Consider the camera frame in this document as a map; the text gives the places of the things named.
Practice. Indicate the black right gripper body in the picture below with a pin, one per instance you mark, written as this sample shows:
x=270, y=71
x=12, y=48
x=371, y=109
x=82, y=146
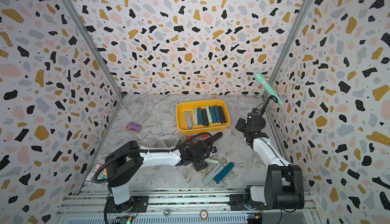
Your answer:
x=245, y=127

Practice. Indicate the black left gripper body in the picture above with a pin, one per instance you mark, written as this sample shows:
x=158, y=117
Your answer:
x=201, y=163

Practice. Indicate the grey pruning pliers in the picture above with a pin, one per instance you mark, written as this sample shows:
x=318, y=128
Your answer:
x=210, y=177
x=188, y=119

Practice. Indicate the beige pruning pliers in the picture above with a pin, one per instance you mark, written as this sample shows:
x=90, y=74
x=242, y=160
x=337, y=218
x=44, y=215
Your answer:
x=195, y=116

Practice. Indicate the mint V pruning pliers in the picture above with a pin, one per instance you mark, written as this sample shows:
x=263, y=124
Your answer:
x=173, y=145

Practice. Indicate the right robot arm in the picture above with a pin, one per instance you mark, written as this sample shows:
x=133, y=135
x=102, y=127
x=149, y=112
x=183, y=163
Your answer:
x=283, y=188

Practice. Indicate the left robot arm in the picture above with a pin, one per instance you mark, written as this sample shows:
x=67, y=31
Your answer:
x=121, y=165

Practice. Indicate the red pruning pliers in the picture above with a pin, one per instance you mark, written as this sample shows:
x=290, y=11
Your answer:
x=195, y=140

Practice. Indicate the yellow plastic storage box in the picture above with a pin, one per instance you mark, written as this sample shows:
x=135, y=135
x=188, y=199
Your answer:
x=187, y=106

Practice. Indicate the colourful card box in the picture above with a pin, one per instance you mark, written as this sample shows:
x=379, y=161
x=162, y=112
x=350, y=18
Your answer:
x=133, y=127

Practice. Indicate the black microphone stand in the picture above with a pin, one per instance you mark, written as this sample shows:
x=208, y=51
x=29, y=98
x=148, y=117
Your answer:
x=270, y=98

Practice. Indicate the mint green microphone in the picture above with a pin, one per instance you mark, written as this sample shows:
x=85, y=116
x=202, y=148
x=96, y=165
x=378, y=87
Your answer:
x=267, y=87

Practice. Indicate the aluminium frame rail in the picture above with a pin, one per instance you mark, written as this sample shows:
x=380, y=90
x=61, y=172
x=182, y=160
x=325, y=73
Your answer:
x=178, y=206

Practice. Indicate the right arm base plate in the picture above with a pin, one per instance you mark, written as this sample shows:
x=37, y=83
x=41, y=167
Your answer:
x=240, y=202

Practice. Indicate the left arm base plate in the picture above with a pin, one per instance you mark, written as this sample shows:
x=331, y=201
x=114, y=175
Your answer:
x=136, y=204

